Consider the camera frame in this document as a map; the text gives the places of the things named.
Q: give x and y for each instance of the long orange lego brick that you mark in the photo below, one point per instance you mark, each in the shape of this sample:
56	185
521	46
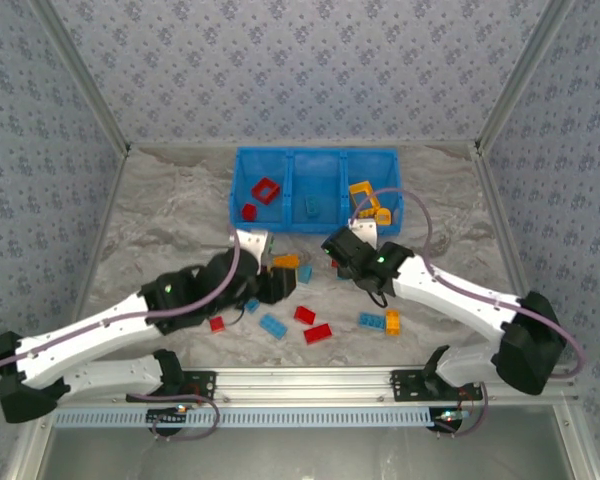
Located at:
286	260
392	322

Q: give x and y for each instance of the small orange lego brick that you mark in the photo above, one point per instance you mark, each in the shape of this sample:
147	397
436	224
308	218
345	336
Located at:
366	214

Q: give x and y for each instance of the small red lego brick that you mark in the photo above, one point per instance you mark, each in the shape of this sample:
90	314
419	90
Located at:
250	211
217	324

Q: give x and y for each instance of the orange lego window frame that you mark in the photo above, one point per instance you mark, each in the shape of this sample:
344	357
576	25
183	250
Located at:
360	187

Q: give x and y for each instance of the blue three-compartment plastic bin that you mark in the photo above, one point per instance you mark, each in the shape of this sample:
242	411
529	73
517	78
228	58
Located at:
315	170

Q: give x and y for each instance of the red lego window frame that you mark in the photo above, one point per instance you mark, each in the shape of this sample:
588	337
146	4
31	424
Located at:
256	190

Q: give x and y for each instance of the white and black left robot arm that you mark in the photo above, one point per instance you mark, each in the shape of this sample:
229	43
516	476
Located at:
105	375

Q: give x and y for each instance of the grey metal lower panel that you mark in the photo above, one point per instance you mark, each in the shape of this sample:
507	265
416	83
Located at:
305	455

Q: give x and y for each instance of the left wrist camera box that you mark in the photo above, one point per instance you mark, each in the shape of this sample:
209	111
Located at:
252	242

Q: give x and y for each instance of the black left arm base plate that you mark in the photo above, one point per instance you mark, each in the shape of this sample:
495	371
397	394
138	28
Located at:
205	387

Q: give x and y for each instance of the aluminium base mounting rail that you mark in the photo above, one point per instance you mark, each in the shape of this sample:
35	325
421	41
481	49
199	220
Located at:
305	385

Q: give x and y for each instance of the aluminium table edge rail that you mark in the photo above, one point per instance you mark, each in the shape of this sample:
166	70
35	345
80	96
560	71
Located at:
97	250
511	250

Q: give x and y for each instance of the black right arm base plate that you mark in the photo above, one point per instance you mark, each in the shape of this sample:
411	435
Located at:
405	387

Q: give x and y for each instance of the aluminium lower frame bar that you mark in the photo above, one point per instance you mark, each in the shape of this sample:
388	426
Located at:
579	445
25	452

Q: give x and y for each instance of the aluminium frame post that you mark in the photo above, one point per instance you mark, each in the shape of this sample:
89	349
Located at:
82	75
521	75

